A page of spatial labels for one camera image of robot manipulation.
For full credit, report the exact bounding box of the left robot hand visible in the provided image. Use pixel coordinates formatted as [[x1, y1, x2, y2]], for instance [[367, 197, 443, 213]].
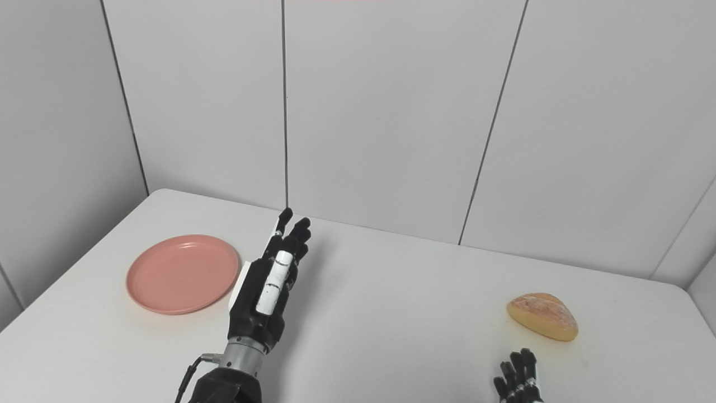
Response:
[[227, 208, 312, 354]]

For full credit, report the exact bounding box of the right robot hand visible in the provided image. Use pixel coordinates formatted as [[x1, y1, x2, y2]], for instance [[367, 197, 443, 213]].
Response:
[[493, 348, 544, 403]]

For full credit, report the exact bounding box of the bread roll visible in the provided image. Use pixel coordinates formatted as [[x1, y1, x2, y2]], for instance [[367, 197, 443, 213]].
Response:
[[506, 293, 579, 342]]

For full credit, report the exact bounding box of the pink plate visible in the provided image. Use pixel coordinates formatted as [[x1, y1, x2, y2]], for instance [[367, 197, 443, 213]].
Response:
[[126, 235, 241, 316]]

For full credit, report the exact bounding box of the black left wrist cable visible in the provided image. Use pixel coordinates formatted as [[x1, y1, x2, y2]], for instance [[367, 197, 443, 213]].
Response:
[[174, 353, 222, 403]]

